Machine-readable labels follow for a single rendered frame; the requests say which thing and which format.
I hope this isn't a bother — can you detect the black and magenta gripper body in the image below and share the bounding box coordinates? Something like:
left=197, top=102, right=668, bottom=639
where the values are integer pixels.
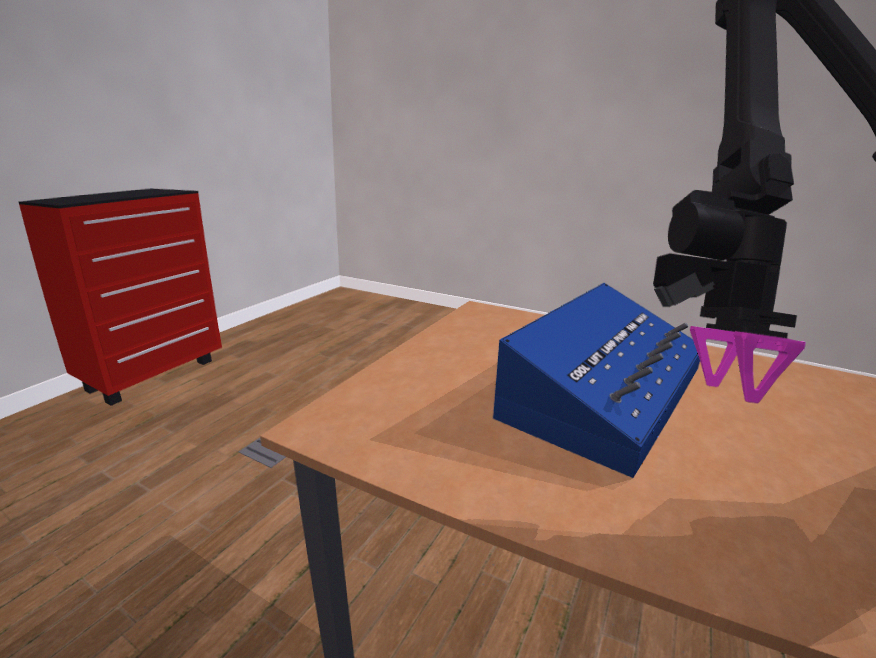
left=700, top=262, right=797, bottom=339

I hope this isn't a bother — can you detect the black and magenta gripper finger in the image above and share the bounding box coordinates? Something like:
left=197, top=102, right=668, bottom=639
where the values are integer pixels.
left=690, top=326, right=737, bottom=387
left=734, top=331, right=806, bottom=403

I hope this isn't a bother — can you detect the blue switch panel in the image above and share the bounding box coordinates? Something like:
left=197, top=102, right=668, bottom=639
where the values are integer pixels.
left=493, top=283, right=700, bottom=478

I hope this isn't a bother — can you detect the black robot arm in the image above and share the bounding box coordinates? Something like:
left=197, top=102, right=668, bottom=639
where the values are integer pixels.
left=653, top=0, right=876, bottom=310

